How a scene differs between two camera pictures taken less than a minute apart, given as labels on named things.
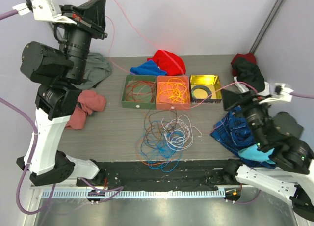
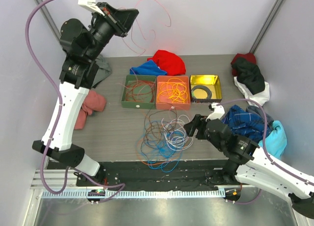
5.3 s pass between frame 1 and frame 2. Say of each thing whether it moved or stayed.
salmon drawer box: stayed
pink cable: moved
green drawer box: stayed
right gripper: moved
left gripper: moved
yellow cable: stayed
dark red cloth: stayed
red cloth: stayed
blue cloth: stayed
